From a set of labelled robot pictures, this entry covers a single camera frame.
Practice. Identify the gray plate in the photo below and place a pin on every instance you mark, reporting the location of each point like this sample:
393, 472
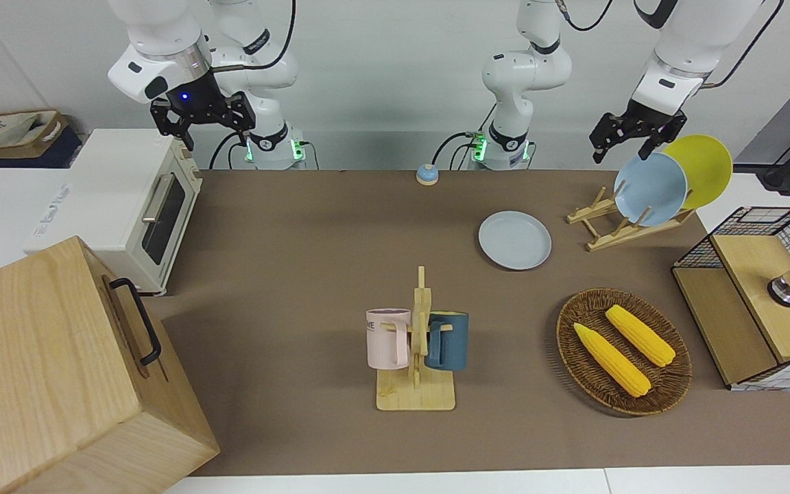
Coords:
515, 240

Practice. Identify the wooden mug tree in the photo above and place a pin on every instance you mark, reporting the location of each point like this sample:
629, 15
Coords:
415, 396

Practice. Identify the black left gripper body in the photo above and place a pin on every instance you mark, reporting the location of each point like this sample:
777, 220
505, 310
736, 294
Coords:
652, 118

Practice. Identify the short yellow corn cob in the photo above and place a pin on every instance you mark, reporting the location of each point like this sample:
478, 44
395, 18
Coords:
642, 336

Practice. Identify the cardboard box with bag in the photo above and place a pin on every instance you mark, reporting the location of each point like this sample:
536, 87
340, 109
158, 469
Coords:
4, 130

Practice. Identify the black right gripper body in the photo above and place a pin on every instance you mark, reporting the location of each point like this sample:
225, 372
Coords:
193, 99

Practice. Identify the wooden cabinet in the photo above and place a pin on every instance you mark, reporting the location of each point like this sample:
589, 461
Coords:
45, 370

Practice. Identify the long yellow corn cob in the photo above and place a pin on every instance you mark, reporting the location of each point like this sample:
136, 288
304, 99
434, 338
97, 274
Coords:
611, 360

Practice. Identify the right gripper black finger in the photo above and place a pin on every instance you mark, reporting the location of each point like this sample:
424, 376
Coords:
243, 113
182, 137

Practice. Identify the white toaster oven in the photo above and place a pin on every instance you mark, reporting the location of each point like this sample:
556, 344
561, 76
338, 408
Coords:
107, 185

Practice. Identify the brown wicker basket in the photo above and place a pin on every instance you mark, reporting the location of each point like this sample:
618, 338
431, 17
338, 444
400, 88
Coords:
577, 357

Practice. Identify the dark blue mug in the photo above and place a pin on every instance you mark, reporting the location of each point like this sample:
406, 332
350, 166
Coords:
453, 339

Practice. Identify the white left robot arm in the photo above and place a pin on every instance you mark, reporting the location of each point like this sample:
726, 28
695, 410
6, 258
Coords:
525, 68

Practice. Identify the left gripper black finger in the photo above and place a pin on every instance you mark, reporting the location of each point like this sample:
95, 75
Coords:
604, 134
654, 140

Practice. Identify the wooden plate rack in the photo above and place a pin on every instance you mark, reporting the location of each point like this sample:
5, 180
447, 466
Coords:
618, 237

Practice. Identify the light blue plate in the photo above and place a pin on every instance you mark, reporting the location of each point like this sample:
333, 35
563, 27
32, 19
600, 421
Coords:
649, 192

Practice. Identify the pink mug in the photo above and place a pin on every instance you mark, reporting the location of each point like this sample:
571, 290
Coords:
385, 339

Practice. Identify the yellow plate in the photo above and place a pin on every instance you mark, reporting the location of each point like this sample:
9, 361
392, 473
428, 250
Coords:
707, 168

